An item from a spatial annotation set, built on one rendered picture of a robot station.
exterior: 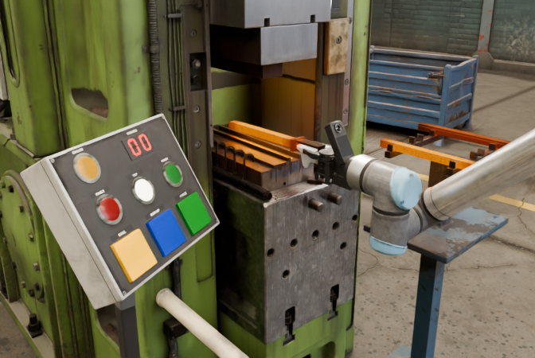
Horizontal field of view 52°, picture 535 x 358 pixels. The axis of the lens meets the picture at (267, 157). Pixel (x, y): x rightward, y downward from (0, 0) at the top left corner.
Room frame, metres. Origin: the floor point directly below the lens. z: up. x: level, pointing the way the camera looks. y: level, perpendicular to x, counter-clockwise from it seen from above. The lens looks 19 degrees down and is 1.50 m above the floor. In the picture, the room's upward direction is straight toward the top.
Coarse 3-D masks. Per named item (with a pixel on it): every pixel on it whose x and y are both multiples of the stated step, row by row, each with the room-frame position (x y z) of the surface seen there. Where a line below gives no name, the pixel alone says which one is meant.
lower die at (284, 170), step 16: (240, 144) 1.62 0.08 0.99; (272, 144) 1.58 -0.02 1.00; (224, 160) 1.53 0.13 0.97; (240, 160) 1.49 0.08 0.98; (256, 160) 1.48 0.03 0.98; (272, 160) 1.47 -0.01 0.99; (288, 160) 1.46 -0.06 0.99; (240, 176) 1.47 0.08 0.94; (256, 176) 1.41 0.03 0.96; (272, 176) 1.42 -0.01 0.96; (288, 176) 1.46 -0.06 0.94; (304, 176) 1.50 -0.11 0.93
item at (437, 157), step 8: (384, 144) 1.64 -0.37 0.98; (392, 144) 1.62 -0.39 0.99; (400, 144) 1.61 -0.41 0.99; (408, 144) 1.61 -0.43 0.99; (400, 152) 1.59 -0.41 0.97; (408, 152) 1.57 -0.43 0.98; (416, 152) 1.55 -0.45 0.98; (424, 152) 1.53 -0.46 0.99; (432, 152) 1.53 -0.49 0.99; (432, 160) 1.51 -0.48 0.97; (440, 160) 1.49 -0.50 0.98; (448, 160) 1.48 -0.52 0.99; (456, 160) 1.46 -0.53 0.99; (464, 160) 1.46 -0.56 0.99; (464, 168) 1.44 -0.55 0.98
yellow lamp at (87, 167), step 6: (84, 156) 0.94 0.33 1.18; (78, 162) 0.92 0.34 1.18; (84, 162) 0.93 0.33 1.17; (90, 162) 0.94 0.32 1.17; (78, 168) 0.91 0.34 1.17; (84, 168) 0.92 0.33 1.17; (90, 168) 0.93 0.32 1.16; (96, 168) 0.94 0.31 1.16; (84, 174) 0.91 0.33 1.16; (90, 174) 0.92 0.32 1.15; (96, 174) 0.94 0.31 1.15
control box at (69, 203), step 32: (128, 128) 1.07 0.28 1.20; (160, 128) 1.15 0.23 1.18; (64, 160) 0.90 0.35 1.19; (96, 160) 0.96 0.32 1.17; (128, 160) 1.02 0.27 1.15; (160, 160) 1.09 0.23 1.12; (32, 192) 0.89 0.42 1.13; (64, 192) 0.87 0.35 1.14; (96, 192) 0.91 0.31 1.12; (128, 192) 0.97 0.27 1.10; (160, 192) 1.04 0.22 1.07; (192, 192) 1.11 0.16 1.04; (64, 224) 0.87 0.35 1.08; (96, 224) 0.87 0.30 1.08; (128, 224) 0.92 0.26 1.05; (96, 256) 0.84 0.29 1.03; (160, 256) 0.94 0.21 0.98; (96, 288) 0.84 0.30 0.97; (128, 288) 0.84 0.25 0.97
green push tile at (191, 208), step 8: (184, 200) 1.06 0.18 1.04; (192, 200) 1.08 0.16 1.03; (200, 200) 1.10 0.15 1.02; (184, 208) 1.05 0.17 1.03; (192, 208) 1.07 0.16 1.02; (200, 208) 1.09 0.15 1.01; (184, 216) 1.04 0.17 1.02; (192, 216) 1.06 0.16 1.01; (200, 216) 1.07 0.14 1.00; (208, 216) 1.09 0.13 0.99; (192, 224) 1.04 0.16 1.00; (200, 224) 1.06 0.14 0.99; (192, 232) 1.03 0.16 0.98
